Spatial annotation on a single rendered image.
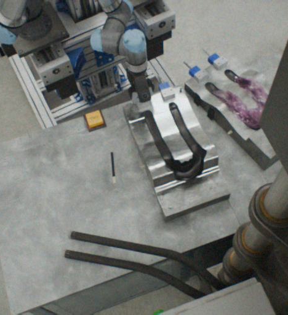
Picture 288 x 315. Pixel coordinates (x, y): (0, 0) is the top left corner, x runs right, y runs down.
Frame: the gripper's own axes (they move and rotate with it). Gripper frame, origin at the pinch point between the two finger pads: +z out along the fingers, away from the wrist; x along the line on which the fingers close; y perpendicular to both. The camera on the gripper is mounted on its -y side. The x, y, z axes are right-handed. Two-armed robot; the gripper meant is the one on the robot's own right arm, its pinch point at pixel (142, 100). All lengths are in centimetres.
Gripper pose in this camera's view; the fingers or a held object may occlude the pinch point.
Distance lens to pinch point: 173.1
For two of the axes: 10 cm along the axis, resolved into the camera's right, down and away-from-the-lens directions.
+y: -3.3, -8.3, 4.4
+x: -9.4, 3.2, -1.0
